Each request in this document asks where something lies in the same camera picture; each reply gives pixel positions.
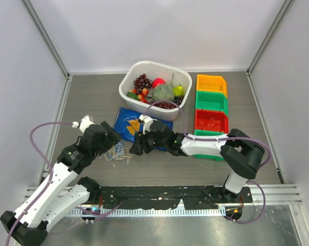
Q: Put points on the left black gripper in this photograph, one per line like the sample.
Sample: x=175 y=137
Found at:
x=108 y=141

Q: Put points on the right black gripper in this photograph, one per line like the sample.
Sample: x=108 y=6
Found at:
x=140 y=144

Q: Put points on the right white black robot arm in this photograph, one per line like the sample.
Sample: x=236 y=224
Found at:
x=242 y=155

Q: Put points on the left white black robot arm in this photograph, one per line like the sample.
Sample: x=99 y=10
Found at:
x=30 y=223

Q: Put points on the blue Doritos chip bag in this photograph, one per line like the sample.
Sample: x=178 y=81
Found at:
x=127 y=124

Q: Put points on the green lime fruit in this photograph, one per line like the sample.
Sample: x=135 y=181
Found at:
x=132 y=96

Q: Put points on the red yellow cherries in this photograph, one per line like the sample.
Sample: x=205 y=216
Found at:
x=141 y=96

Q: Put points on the lower dark grape bunch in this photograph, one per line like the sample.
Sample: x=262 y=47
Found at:
x=168 y=104

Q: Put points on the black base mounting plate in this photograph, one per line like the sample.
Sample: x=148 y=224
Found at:
x=169 y=197

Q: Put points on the lower green plastic bin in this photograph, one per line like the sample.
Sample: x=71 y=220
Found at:
x=208 y=133

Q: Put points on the green plastic bin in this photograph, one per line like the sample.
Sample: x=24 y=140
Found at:
x=211 y=101
x=208 y=133

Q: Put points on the dark red grape bunch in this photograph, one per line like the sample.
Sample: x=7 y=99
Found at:
x=142 y=82

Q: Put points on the green netted melon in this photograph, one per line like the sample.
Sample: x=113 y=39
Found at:
x=163 y=92

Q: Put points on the red apple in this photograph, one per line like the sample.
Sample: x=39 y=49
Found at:
x=157 y=82

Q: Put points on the green pear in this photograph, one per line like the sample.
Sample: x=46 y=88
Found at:
x=178 y=90

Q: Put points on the white plastic fruit tub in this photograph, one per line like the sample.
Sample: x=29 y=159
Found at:
x=150 y=88

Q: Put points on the upper green plastic bin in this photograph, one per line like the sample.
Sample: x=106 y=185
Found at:
x=211 y=101

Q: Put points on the red plastic bin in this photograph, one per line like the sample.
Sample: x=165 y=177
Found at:
x=207 y=120

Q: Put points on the orange plastic bin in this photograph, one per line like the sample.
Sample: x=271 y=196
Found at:
x=212 y=83

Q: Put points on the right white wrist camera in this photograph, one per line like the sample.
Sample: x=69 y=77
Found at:
x=146 y=121

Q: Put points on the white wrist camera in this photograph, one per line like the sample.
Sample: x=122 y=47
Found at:
x=146 y=121
x=85 y=122

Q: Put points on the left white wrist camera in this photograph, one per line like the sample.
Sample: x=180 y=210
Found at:
x=85 y=122

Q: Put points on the white slotted cable duct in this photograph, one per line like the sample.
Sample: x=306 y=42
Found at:
x=178 y=212

